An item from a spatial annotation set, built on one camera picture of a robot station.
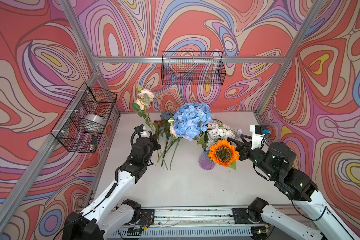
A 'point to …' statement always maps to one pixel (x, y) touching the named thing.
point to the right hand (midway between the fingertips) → (234, 141)
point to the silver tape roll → (92, 123)
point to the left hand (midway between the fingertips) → (157, 134)
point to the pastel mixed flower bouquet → (217, 131)
